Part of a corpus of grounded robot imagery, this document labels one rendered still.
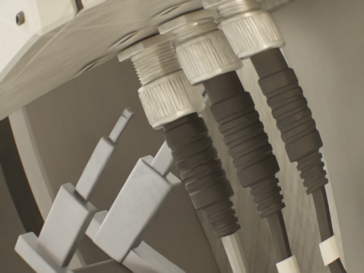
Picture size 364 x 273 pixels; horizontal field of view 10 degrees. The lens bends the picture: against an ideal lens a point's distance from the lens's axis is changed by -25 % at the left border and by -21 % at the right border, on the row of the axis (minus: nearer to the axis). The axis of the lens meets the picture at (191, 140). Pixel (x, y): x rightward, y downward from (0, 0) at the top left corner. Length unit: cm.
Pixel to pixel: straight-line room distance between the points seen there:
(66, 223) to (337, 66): 10
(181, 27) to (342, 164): 7
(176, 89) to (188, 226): 12
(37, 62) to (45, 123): 20
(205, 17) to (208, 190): 6
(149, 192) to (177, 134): 4
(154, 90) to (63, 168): 10
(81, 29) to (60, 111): 22
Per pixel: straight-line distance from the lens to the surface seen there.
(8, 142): 163
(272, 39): 60
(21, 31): 50
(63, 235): 66
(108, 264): 71
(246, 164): 63
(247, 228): 74
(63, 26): 50
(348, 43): 62
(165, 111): 66
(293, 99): 60
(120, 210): 71
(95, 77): 77
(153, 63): 66
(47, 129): 76
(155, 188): 70
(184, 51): 63
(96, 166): 65
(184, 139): 66
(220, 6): 60
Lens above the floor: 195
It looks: 41 degrees down
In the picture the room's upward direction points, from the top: 2 degrees counter-clockwise
